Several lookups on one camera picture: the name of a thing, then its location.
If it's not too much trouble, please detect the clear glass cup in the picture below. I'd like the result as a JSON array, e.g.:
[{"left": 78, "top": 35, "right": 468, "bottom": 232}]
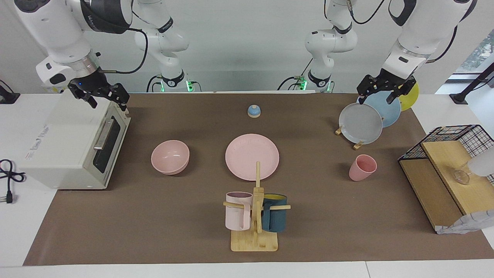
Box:
[{"left": 453, "top": 164, "right": 471, "bottom": 185}]

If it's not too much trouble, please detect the pink handleless cup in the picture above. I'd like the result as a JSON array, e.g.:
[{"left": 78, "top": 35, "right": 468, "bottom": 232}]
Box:
[{"left": 349, "top": 154, "right": 377, "bottom": 181}]

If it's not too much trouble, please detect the black camera stand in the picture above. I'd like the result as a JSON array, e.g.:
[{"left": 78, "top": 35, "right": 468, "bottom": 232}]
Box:
[{"left": 450, "top": 62, "right": 494, "bottom": 105}]

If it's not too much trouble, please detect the brown table mat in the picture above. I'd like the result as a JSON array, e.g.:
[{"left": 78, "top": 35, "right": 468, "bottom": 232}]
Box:
[{"left": 22, "top": 92, "right": 494, "bottom": 266}]

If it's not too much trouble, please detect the white toaster oven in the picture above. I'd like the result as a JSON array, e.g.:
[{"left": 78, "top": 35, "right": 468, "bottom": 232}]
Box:
[{"left": 21, "top": 89, "right": 132, "bottom": 190}]

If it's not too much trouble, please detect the white translucent plastic object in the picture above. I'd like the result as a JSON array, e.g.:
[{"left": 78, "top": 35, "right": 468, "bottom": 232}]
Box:
[{"left": 467, "top": 147, "right": 494, "bottom": 177}]

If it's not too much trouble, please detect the wooden mug tree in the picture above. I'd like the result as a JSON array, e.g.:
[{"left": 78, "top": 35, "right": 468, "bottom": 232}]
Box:
[{"left": 223, "top": 161, "right": 291, "bottom": 252}]

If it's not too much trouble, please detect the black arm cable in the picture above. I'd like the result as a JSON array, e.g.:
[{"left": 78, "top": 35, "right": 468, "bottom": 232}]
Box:
[
  {"left": 347, "top": 0, "right": 386, "bottom": 25},
  {"left": 98, "top": 27, "right": 149, "bottom": 75}
]

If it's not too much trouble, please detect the pink mug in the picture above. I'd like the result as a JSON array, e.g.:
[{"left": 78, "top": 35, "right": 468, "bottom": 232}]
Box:
[{"left": 225, "top": 192, "right": 254, "bottom": 231}]

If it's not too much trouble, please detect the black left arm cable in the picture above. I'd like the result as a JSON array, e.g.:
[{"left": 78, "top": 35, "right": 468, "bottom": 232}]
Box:
[{"left": 347, "top": 0, "right": 386, "bottom": 25}]

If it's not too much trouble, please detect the dark blue mug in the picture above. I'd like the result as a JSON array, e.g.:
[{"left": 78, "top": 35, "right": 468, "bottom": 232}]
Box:
[{"left": 262, "top": 193, "right": 288, "bottom": 233}]

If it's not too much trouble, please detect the black clamp mount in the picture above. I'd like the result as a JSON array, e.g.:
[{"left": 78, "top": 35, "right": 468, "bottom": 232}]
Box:
[{"left": 0, "top": 80, "right": 20, "bottom": 104}]

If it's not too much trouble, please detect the wood and wire shelf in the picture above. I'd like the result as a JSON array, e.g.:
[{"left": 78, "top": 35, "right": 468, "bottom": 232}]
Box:
[{"left": 398, "top": 124, "right": 494, "bottom": 235}]

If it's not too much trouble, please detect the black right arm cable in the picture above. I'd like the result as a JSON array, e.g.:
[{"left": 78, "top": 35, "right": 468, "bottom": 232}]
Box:
[{"left": 98, "top": 27, "right": 149, "bottom": 75}]

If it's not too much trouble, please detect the wooden plate rack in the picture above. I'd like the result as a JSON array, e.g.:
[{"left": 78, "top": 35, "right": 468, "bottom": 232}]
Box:
[{"left": 335, "top": 124, "right": 365, "bottom": 150}]

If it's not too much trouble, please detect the pink plate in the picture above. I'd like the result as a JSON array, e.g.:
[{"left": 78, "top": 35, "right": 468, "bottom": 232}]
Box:
[{"left": 225, "top": 134, "right": 280, "bottom": 181}]

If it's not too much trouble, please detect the yellow plate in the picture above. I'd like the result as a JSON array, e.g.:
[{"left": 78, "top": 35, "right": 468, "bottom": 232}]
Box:
[{"left": 399, "top": 81, "right": 420, "bottom": 112}]

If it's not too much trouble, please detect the black power cord with plug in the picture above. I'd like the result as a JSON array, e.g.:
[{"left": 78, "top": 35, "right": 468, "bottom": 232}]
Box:
[{"left": 0, "top": 159, "right": 25, "bottom": 204}]

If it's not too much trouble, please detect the pink bowl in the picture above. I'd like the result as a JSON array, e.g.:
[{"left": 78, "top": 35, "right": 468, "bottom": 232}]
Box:
[{"left": 151, "top": 140, "right": 190, "bottom": 175}]

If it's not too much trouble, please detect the light blue plate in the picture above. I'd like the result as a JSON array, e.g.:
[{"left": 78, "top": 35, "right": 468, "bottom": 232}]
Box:
[{"left": 357, "top": 91, "right": 402, "bottom": 128}]

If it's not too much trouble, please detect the grey plate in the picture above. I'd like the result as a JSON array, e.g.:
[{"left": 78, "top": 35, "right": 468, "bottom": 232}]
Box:
[{"left": 338, "top": 103, "right": 383, "bottom": 145}]

